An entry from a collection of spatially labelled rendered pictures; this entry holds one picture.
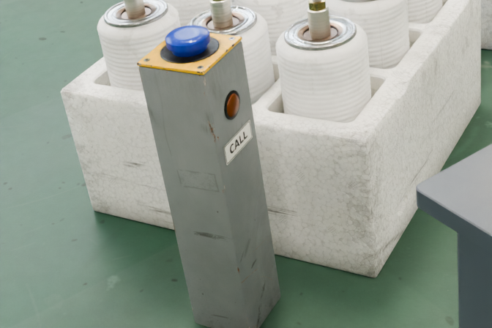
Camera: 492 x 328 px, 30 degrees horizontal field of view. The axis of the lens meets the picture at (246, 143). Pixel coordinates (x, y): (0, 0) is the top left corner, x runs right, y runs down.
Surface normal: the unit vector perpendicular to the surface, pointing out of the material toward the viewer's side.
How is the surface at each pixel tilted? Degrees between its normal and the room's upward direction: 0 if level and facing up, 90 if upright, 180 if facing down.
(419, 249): 0
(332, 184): 90
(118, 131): 90
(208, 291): 90
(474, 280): 90
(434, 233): 0
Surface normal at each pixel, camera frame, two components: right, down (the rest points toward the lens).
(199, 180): -0.47, 0.52
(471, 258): -0.83, 0.39
